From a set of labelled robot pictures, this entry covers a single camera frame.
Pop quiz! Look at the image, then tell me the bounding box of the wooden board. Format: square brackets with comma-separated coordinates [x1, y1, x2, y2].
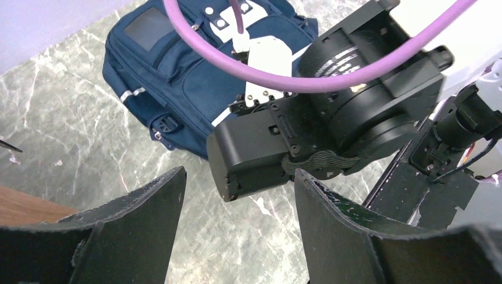
[1, 186, 78, 226]

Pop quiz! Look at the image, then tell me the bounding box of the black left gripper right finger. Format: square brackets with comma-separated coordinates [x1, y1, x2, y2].
[294, 169, 501, 283]

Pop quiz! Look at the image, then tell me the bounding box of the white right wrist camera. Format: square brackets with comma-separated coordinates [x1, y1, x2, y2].
[233, 31, 292, 108]

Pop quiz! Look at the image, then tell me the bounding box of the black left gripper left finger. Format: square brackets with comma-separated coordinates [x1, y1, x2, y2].
[1, 166, 186, 283]

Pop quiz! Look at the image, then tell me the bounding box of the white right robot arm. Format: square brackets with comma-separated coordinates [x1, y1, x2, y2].
[207, 1, 453, 202]

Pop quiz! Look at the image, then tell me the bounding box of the navy blue student backpack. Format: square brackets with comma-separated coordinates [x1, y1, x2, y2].
[102, 1, 318, 160]

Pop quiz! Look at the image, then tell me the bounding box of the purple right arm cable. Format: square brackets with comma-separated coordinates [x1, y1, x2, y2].
[162, 0, 480, 94]

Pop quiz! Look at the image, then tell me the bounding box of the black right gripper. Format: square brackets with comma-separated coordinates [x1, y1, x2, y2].
[207, 93, 338, 203]

